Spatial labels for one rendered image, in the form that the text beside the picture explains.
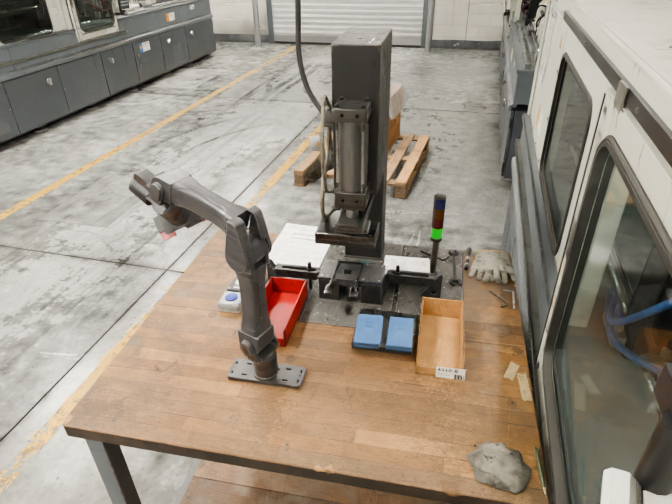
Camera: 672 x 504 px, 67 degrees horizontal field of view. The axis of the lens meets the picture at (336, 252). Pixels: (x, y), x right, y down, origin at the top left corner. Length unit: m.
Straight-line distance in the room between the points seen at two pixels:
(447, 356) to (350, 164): 0.59
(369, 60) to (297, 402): 0.89
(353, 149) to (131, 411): 0.87
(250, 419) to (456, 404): 0.50
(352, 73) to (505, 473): 1.02
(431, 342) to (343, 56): 0.81
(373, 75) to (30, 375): 2.36
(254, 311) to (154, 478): 1.31
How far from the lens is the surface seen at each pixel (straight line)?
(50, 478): 2.59
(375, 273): 1.61
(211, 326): 1.59
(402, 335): 1.47
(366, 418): 1.29
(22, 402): 2.98
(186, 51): 9.47
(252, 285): 1.19
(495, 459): 1.24
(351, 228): 1.47
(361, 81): 1.42
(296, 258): 1.84
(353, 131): 1.37
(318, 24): 11.01
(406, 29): 10.65
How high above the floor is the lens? 1.89
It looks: 32 degrees down
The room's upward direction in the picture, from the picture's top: 1 degrees counter-clockwise
